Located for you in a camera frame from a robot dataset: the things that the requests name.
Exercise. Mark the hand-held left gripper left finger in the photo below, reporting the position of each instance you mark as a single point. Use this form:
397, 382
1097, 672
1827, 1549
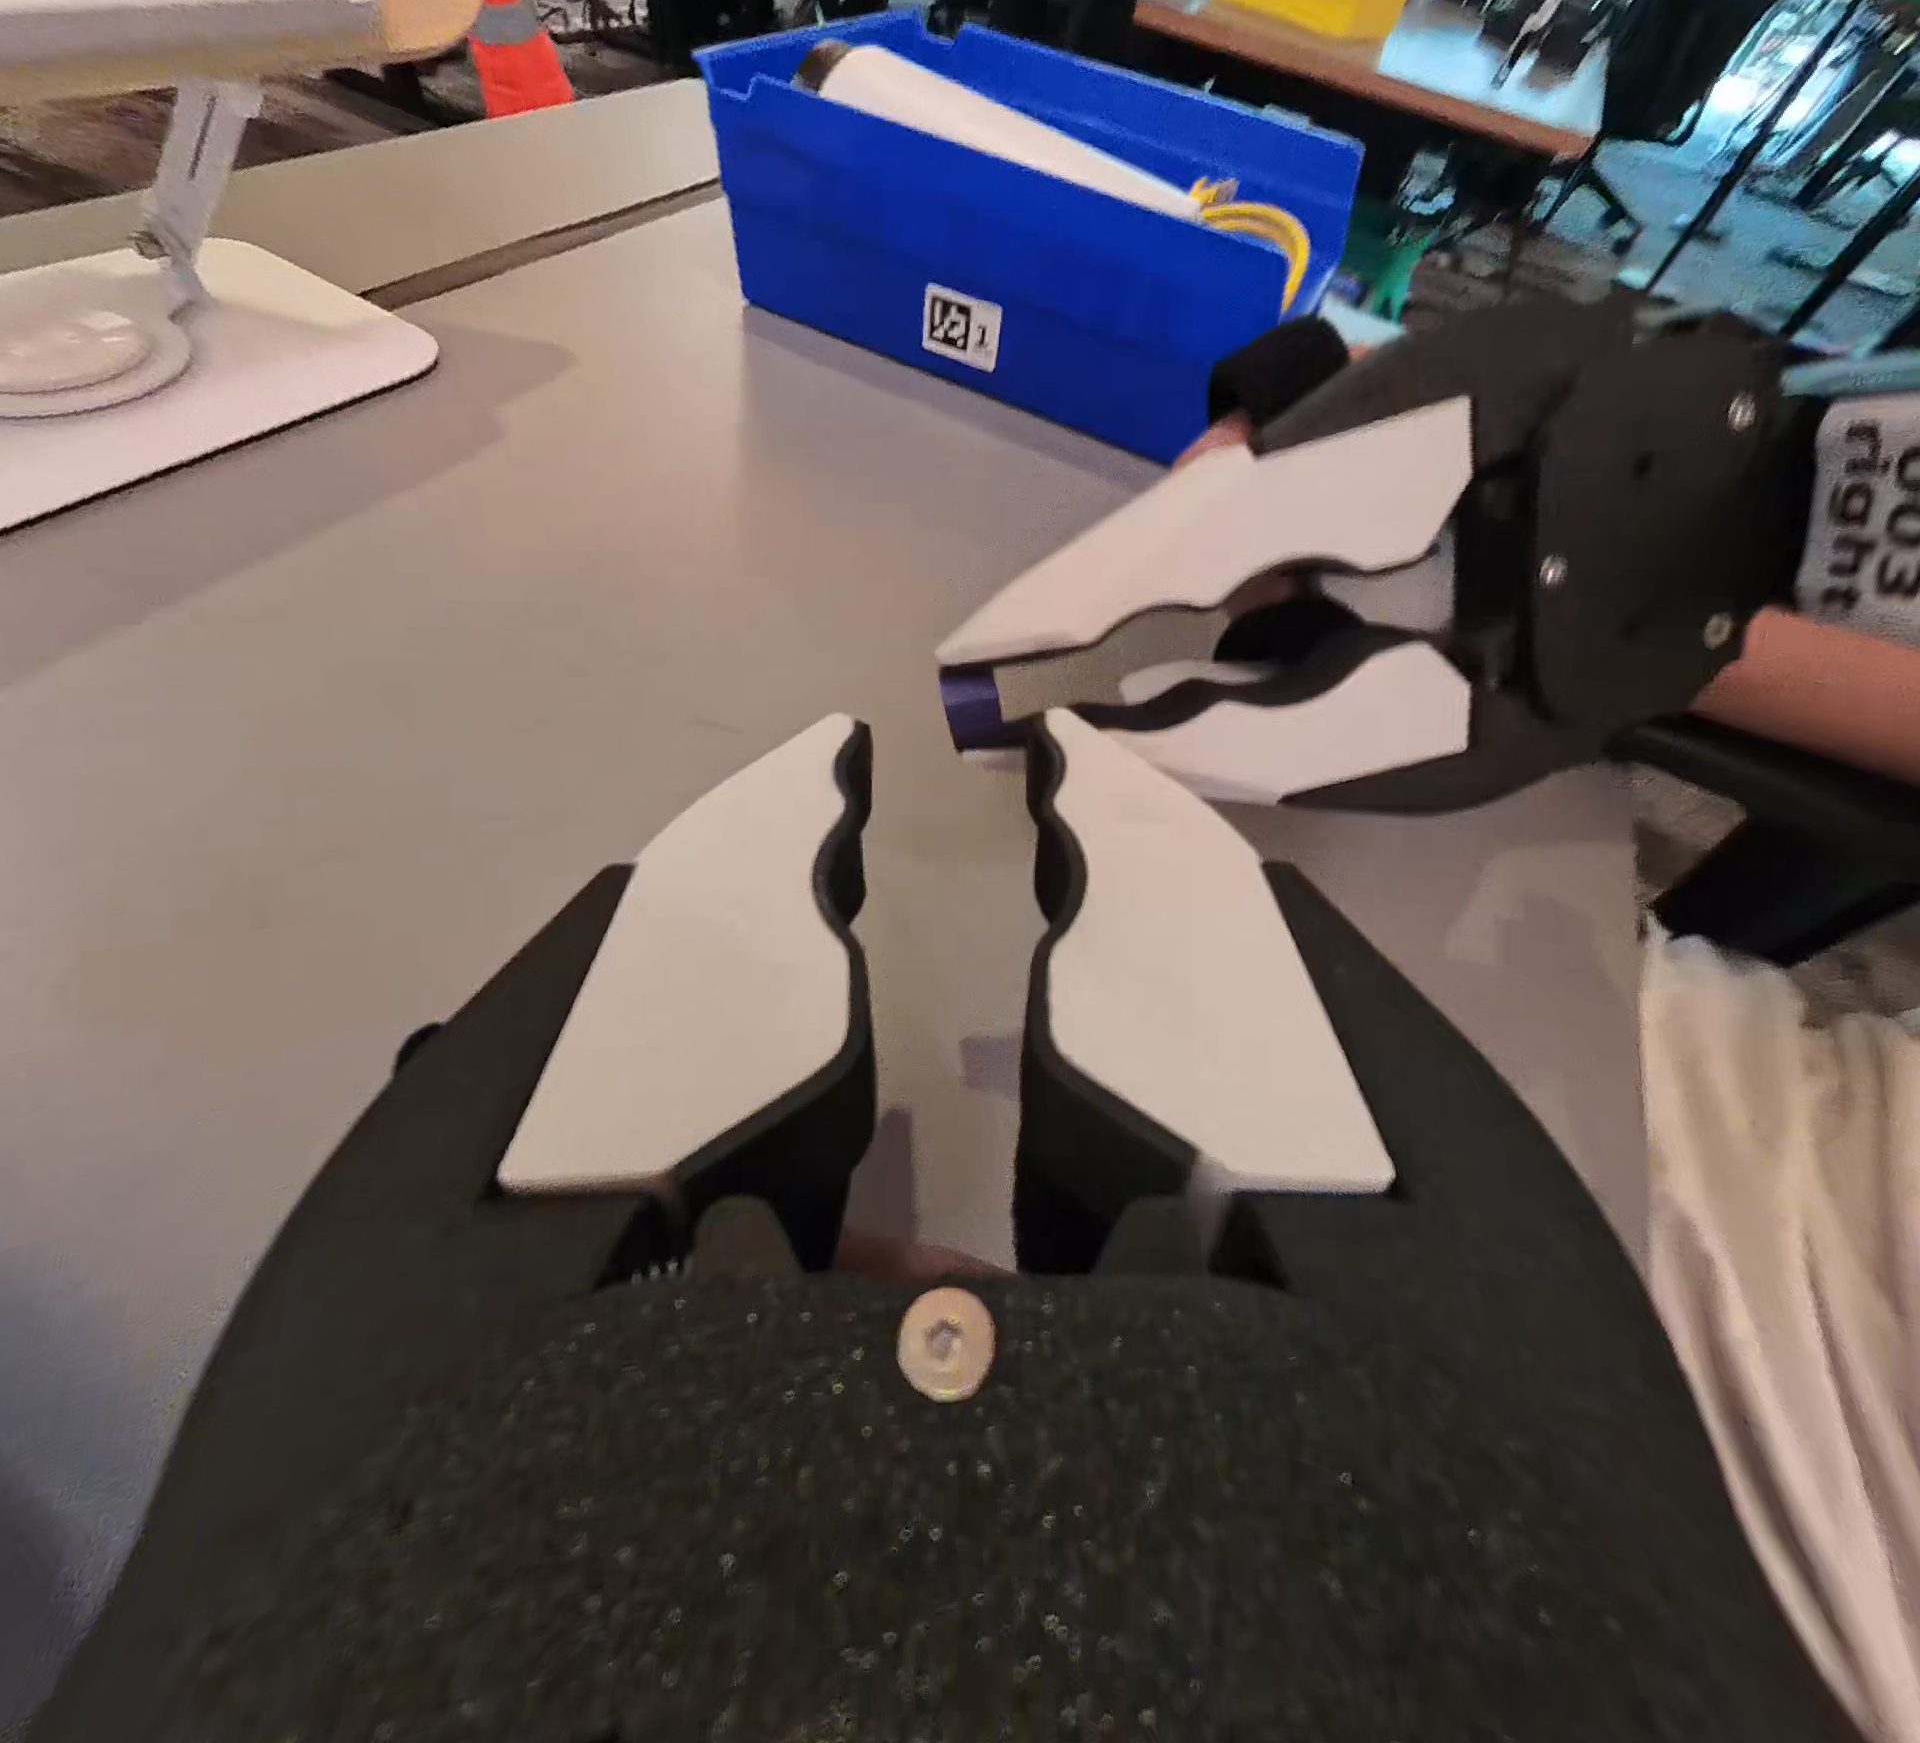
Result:
690, 1008

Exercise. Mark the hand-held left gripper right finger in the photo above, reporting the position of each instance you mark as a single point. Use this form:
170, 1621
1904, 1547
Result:
1200, 1008

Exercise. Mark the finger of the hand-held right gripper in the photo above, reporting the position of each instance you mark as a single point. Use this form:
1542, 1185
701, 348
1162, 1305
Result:
1351, 724
1274, 512

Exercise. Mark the grey marker with purple cap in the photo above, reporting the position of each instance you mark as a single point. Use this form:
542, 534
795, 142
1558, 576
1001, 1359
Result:
1081, 676

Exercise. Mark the white bottle with black cap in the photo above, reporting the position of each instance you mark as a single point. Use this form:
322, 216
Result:
974, 122

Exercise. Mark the blue plastic bin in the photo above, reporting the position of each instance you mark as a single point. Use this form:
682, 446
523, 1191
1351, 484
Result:
841, 228

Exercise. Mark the person's right forearm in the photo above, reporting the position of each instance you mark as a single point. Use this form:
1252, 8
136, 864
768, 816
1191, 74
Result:
1831, 694

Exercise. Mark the person's right hand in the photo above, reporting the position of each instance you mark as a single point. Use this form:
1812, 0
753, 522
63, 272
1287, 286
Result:
1215, 446

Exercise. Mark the green plastic chair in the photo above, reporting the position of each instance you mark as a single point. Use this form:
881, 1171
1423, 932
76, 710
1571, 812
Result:
1380, 272

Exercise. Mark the light wooden table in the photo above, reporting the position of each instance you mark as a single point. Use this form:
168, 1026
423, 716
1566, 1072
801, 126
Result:
1424, 78

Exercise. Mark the white stand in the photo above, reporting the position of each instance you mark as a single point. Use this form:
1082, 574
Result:
151, 2

